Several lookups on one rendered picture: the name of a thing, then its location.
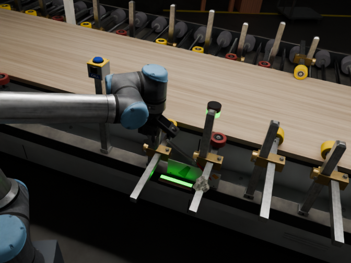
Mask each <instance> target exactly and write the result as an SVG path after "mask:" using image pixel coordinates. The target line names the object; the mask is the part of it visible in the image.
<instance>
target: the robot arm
mask: <svg viewBox="0 0 351 263"><path fill-rule="evenodd" d="M167 84H168V72H167V70H166V69H165V68H164V67H162V66H160V65H157V64H147V65H145V66H143V68H142V71H134V72H129V73H120V74H111V75H106V76H105V87H106V94H76V93H44V92H11V91H0V124H52V123H111V124H121V125H122V126H123V127H124V128H126V129H130V130H133V129H138V133H140V134H143V135H146V136H147V137H148V139H144V143H145V144H147V145H149V146H151V147H152V148H153V149H154V150H157V149H158V147H159V144H160V140H161V135H162V131H164V132H165V133H167V134H168V135H169V136H170V137H171V138H174V137H175V136H176V135H177V134H178V132H179V130H180V129H179V128H178V127H176V125H175V124H173V123H172V122H171V121H169V120H168V119H167V118H166V117H165V116H163V115H162V113H163V111H164V110H165V109H166V102H167ZM0 263H45V260H44V257H43V255H42V253H41V252H40V251H39V250H38V249H37V248H35V247H33V245H32V243H31V239H30V221H29V192H28V189H27V187H26V185H25V184H24V183H23V182H22V181H20V180H17V179H12V178H8V177H6V176H5V174H4V173H3V171H2V170H1V168H0Z"/></svg>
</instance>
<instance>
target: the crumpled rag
mask: <svg viewBox="0 0 351 263"><path fill-rule="evenodd" d="M207 182H208V180H206V179H205V176H204V175H202V176H200V177H199V178H197V179H196V183H195V184H194V185H193V188H194V189H195V191H199V190H202V191H203V192H206V191H208V190H209V186H210V185H208V183H207Z"/></svg>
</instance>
